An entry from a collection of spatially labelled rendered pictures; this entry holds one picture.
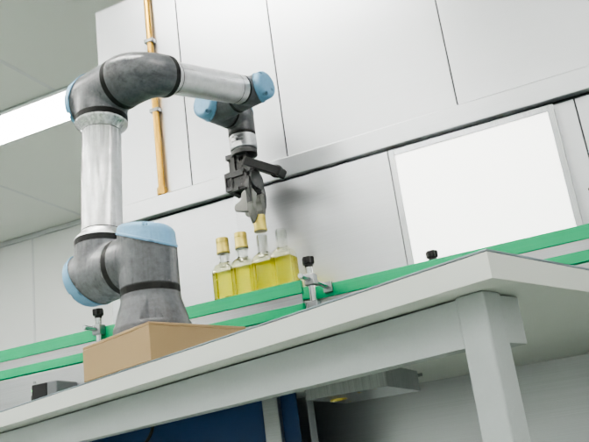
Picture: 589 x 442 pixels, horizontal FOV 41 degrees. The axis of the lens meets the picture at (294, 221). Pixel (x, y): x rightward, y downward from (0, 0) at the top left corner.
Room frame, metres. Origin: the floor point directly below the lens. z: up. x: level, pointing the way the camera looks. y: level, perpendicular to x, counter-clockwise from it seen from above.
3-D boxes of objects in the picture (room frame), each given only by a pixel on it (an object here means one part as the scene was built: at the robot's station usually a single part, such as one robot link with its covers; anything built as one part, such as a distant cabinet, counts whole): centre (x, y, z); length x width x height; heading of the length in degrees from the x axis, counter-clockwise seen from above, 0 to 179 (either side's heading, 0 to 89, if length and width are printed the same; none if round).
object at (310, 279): (1.78, -0.03, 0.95); 0.17 x 0.03 x 0.12; 157
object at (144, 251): (1.49, 0.30, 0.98); 0.13 x 0.12 x 0.14; 55
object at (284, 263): (1.94, 0.04, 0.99); 0.06 x 0.06 x 0.21; 67
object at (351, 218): (1.96, -0.26, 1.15); 0.90 x 0.03 x 0.34; 67
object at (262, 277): (1.96, 0.09, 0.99); 0.06 x 0.06 x 0.21; 67
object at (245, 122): (1.97, 0.11, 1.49); 0.09 x 0.08 x 0.11; 145
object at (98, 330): (1.96, 0.54, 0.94); 0.07 x 0.04 x 0.13; 157
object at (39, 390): (1.99, 0.66, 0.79); 0.08 x 0.08 x 0.08; 67
